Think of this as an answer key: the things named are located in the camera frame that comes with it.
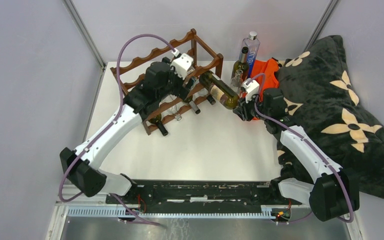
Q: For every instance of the aluminium corner post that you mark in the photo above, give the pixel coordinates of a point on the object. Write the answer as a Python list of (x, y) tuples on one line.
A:
[(74, 14), (332, 5)]

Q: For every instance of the blue square glass bottle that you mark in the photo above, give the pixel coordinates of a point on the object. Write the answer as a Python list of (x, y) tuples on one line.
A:
[(252, 43)]

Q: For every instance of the black floral blanket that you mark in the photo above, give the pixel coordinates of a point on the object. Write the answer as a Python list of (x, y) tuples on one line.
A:
[(321, 99)]

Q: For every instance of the right aluminium corner post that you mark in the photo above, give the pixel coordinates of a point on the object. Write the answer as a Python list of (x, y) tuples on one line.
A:
[(332, 5)]

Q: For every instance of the small clear glass bottle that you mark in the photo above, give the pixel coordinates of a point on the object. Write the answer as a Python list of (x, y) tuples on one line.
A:
[(236, 81)]

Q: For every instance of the tall clear glass bottle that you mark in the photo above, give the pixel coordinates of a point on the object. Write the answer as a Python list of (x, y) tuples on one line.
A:
[(173, 110)]

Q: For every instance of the clear square bottle black cap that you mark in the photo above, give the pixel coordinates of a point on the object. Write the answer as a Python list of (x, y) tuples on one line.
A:
[(203, 92)]

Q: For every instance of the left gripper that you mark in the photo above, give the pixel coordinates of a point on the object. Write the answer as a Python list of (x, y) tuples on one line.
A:
[(181, 91)]

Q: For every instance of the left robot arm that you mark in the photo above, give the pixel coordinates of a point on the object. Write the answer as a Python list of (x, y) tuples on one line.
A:
[(81, 166)]

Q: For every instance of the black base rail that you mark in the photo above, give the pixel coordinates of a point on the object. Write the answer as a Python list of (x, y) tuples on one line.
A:
[(202, 197)]

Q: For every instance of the dark wine bottle silver neck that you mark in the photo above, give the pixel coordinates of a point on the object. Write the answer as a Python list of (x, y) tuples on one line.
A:
[(242, 64)]

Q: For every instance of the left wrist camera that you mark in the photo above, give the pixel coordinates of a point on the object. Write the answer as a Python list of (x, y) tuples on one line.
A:
[(183, 65)]

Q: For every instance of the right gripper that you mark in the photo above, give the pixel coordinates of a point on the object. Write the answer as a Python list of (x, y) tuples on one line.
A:
[(242, 110)]

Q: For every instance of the orange cloth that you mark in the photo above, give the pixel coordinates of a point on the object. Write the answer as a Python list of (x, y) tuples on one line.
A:
[(269, 68)]

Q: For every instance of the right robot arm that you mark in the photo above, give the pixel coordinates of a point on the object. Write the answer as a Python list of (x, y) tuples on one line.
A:
[(334, 190)]

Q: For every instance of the dark wine bottle brown label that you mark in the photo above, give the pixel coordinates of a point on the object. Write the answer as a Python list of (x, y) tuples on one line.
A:
[(219, 90)]

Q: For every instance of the brown wooden wine rack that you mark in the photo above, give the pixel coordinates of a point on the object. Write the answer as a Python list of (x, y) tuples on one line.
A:
[(145, 96)]

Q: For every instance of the left aluminium corner post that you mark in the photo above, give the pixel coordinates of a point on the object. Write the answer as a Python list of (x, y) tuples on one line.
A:
[(74, 14)]

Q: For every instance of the dark green wine bottle labelled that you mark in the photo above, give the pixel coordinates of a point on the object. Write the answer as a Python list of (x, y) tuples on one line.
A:
[(157, 121)]

